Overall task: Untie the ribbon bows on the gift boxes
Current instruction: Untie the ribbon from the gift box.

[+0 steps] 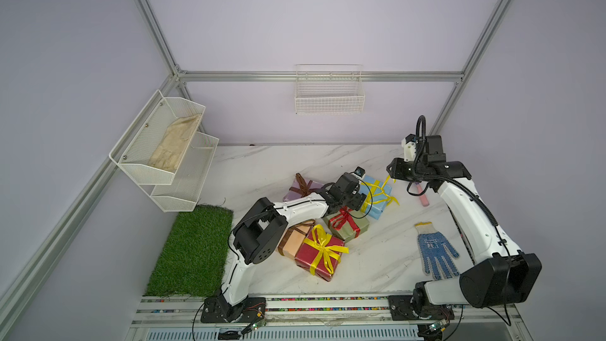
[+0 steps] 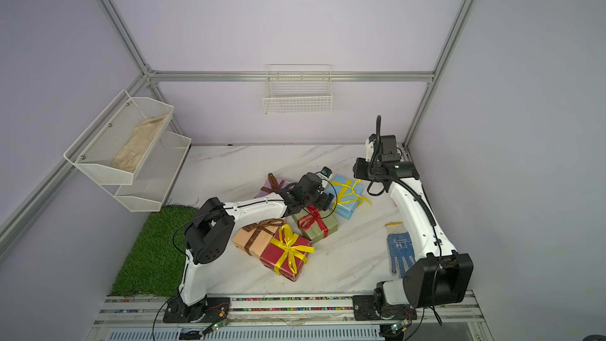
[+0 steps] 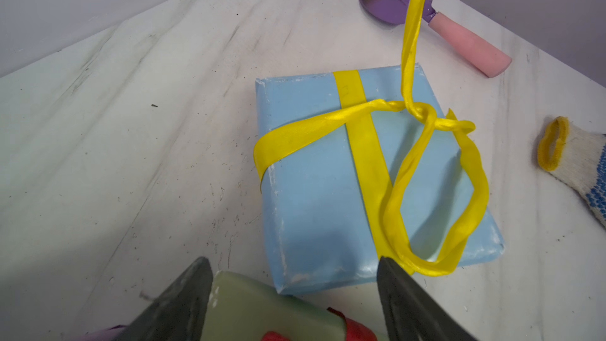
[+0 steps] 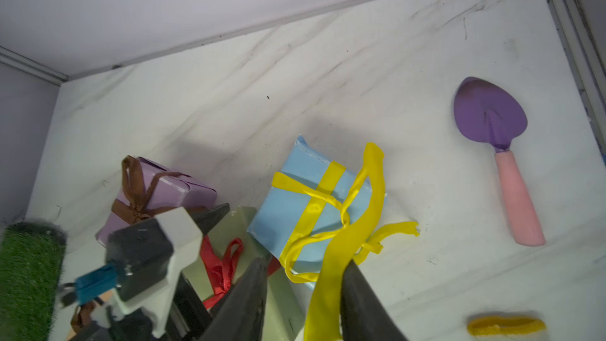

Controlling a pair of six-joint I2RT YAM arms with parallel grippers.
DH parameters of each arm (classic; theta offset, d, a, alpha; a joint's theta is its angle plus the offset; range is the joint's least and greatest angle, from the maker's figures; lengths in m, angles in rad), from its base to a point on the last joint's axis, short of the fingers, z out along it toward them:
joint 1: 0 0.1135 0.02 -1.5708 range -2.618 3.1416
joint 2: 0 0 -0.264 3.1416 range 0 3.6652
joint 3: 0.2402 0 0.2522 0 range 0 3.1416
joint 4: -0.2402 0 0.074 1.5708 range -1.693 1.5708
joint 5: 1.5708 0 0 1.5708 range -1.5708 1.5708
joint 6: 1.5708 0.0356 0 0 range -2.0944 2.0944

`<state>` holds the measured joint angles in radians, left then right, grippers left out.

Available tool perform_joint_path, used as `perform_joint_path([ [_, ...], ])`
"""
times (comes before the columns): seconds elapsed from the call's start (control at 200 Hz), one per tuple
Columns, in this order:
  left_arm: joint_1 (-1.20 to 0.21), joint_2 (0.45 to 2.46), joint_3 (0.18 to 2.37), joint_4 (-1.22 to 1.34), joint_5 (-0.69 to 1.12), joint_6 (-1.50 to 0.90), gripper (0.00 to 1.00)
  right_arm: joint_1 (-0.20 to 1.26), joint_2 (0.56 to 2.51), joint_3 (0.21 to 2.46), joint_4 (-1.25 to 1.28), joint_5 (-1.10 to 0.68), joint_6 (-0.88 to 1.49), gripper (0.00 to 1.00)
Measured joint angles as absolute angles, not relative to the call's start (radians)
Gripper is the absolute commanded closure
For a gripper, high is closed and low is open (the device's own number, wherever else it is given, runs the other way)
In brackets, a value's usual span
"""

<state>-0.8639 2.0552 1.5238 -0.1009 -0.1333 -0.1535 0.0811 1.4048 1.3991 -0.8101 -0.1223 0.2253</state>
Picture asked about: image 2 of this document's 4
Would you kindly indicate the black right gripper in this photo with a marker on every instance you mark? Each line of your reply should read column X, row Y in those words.
column 359, row 169

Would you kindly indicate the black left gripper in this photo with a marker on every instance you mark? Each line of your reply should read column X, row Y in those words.
column 325, row 201

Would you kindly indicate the green gift box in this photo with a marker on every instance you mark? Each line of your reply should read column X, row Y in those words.
column 314, row 235

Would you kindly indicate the light blue gift box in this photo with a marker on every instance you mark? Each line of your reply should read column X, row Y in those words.
column 345, row 211

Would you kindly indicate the yellow ribbon of blue box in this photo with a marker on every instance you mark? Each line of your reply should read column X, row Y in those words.
column 347, row 193

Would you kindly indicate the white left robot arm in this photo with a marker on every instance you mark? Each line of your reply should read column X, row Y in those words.
column 207, row 236

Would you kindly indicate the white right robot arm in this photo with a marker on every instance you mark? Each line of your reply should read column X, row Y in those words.
column 439, row 275

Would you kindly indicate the brown ribbon on purple box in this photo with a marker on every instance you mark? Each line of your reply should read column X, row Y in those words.
column 273, row 183

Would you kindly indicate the purple gift box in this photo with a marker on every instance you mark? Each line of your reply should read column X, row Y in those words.
column 272, row 187

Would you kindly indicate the yellow ribbon on red box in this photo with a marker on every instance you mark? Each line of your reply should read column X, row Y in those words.
column 286, row 240

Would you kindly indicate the brown ribbon on orange box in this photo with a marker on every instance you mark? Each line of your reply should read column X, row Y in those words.
column 257, row 228

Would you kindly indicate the red gift box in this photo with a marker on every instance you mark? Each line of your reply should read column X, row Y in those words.
column 272, row 254

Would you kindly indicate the orange gift box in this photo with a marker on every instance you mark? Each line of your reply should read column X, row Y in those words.
column 257, row 249

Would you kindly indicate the blue dotted work glove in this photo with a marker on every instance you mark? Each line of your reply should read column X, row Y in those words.
column 400, row 249

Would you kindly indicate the green artificial grass mat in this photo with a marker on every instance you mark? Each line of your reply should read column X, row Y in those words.
column 155, row 264

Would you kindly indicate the beige cloth in shelf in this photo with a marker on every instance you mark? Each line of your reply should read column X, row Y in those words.
column 131, row 154

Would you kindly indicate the white two-tier mesh shelf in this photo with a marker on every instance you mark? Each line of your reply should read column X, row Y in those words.
column 147, row 189

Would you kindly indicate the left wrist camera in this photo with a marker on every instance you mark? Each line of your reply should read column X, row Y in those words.
column 326, row 172

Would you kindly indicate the white wire wall basket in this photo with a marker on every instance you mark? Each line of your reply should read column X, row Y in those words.
column 292, row 89

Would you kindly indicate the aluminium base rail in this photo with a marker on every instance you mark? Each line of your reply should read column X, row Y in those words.
column 331, row 316

